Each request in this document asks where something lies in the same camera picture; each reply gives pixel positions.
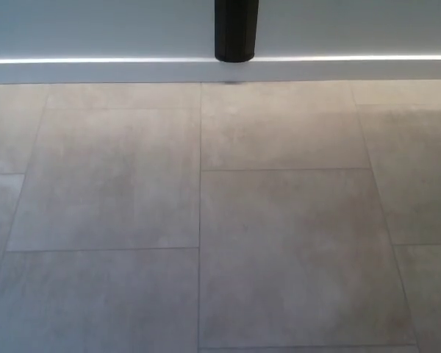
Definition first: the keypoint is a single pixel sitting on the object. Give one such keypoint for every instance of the tall black push bar button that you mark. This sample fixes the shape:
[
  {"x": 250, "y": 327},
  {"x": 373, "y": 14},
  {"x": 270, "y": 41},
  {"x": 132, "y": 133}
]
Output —
[{"x": 235, "y": 29}]

